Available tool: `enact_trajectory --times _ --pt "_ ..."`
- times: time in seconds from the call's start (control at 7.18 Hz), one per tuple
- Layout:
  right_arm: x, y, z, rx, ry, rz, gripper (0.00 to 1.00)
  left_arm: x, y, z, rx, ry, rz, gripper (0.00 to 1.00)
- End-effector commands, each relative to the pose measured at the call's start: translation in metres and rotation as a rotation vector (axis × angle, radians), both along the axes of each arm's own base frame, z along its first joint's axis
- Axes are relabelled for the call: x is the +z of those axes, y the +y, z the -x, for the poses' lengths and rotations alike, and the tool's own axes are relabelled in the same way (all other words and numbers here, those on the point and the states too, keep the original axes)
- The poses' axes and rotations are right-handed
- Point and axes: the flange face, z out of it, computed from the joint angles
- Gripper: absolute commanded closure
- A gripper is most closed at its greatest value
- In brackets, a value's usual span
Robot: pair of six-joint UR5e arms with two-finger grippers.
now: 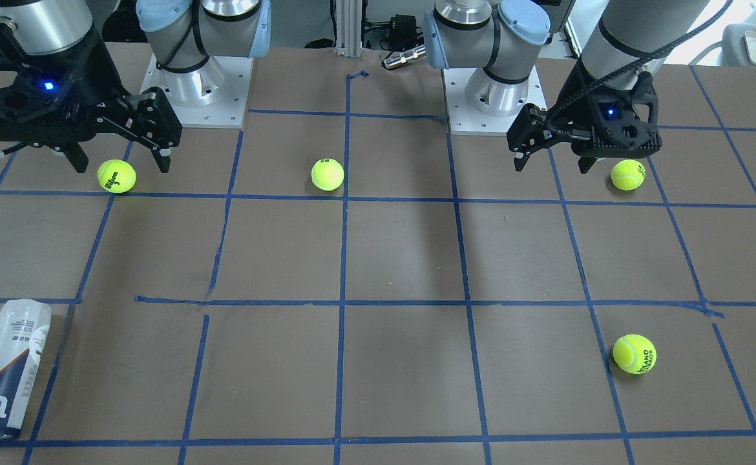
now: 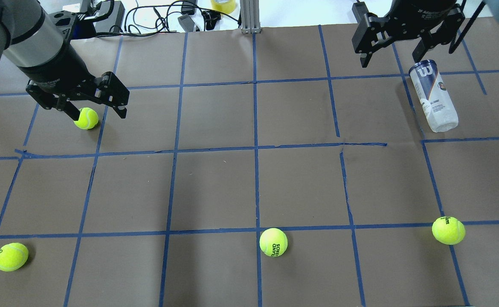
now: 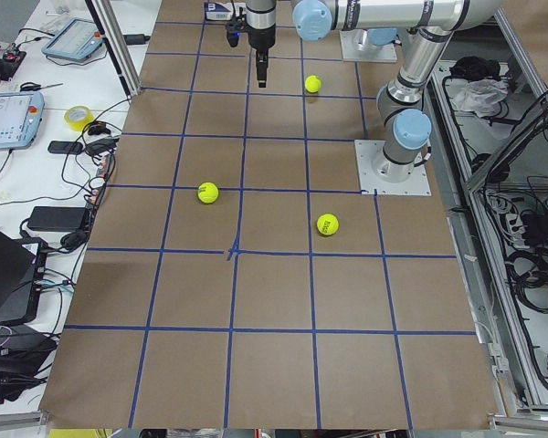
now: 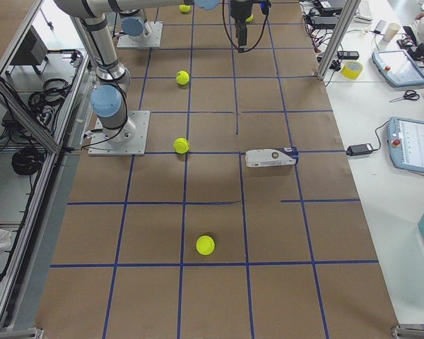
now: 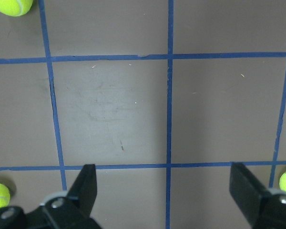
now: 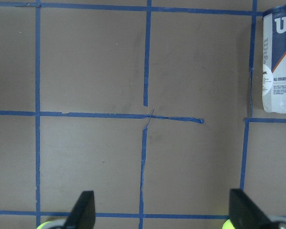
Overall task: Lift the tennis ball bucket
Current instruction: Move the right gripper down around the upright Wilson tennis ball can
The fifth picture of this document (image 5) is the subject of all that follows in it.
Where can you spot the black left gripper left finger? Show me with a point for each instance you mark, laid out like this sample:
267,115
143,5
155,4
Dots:
72,210

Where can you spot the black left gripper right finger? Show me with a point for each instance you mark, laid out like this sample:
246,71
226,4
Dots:
262,207

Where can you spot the tennis ball far left row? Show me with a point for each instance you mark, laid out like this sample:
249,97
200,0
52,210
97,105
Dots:
15,8

